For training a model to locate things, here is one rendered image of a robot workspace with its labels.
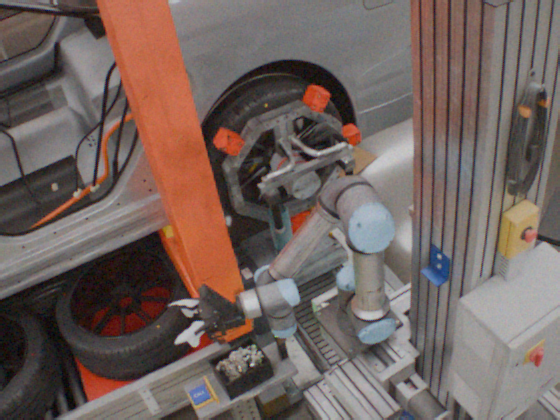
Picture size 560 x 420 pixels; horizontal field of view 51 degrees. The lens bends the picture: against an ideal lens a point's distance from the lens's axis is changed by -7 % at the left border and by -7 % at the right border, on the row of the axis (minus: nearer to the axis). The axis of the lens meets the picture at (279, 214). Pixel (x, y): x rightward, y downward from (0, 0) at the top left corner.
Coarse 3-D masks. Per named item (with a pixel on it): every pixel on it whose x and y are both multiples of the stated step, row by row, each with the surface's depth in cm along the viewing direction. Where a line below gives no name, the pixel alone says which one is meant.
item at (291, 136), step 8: (288, 120) 253; (288, 128) 254; (288, 136) 256; (296, 136) 258; (296, 144) 254; (336, 144) 249; (344, 144) 249; (312, 152) 248; (320, 152) 247; (328, 152) 247
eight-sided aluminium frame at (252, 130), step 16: (272, 112) 252; (288, 112) 251; (304, 112) 254; (256, 128) 247; (336, 128) 267; (224, 160) 256; (240, 160) 253; (224, 176) 260; (320, 176) 287; (336, 176) 284; (240, 192) 263; (320, 192) 285; (240, 208) 268; (256, 208) 276; (288, 208) 284; (304, 208) 286
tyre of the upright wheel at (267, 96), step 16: (240, 80) 263; (256, 80) 262; (272, 80) 260; (288, 80) 264; (304, 80) 274; (240, 96) 256; (256, 96) 252; (272, 96) 253; (288, 96) 256; (208, 112) 263; (224, 112) 256; (240, 112) 251; (256, 112) 253; (336, 112) 274; (208, 128) 260; (224, 128) 252; (240, 128) 254; (208, 144) 259; (224, 192) 270; (224, 208) 277
